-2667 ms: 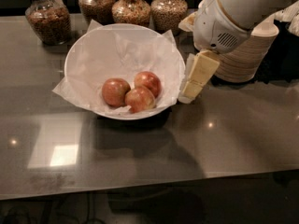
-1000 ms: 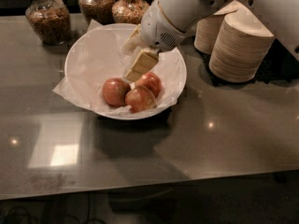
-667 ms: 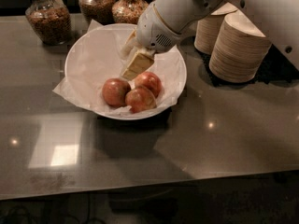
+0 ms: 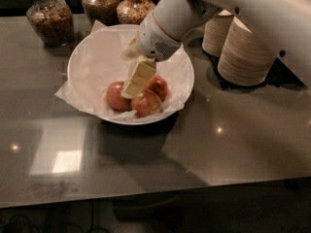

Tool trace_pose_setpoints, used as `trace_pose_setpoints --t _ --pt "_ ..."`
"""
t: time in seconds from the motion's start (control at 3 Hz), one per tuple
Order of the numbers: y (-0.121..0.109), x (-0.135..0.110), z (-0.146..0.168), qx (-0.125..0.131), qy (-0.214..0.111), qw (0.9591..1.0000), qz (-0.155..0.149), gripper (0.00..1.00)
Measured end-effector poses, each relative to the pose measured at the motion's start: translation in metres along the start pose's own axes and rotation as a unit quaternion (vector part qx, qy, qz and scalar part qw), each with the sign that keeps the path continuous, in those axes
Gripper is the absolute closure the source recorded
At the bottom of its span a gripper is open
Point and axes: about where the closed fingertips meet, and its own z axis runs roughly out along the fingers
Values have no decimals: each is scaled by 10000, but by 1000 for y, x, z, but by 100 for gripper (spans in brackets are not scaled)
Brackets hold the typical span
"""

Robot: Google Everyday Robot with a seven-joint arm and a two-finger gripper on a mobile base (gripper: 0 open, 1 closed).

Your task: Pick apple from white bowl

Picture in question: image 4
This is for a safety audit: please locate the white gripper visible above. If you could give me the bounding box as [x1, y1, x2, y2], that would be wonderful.
[121, 11, 181, 99]

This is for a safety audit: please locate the red apple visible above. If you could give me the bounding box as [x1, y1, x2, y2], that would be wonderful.
[130, 88, 162, 117]
[147, 75, 169, 101]
[106, 82, 130, 112]

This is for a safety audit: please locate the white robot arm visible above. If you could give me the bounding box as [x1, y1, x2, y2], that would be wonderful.
[122, 0, 311, 86]

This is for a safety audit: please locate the white bowl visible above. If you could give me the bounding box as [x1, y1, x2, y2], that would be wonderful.
[66, 24, 195, 126]

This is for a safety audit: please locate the rear paper bowl stack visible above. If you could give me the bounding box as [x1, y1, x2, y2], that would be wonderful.
[202, 10, 233, 57]

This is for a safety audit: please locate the paper bowl stack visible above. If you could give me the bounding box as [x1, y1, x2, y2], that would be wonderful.
[218, 17, 275, 86]
[202, 10, 233, 57]

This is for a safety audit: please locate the front paper bowl stack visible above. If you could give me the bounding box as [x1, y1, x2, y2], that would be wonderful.
[218, 17, 275, 86]

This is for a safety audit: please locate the glass cereal jar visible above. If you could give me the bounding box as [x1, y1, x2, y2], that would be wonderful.
[82, 0, 121, 26]
[117, 0, 156, 25]
[26, 0, 74, 47]

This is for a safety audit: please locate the left glass cereal jar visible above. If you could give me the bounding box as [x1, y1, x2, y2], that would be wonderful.
[26, 0, 74, 47]

